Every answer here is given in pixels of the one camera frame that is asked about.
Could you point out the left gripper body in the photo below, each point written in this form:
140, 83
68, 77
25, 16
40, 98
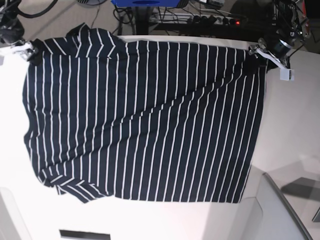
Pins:
276, 50

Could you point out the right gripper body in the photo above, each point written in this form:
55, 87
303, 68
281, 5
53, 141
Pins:
30, 51

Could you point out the navy white striped t-shirt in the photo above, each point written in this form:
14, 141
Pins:
145, 120

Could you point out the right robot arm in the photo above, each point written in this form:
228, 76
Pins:
12, 32

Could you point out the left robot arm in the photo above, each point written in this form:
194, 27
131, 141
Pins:
287, 31

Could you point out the red lit power strip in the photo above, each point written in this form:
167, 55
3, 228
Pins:
187, 18

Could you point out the grey partition panel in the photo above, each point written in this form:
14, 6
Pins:
266, 216

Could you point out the white slotted box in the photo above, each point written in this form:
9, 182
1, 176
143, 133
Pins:
82, 235

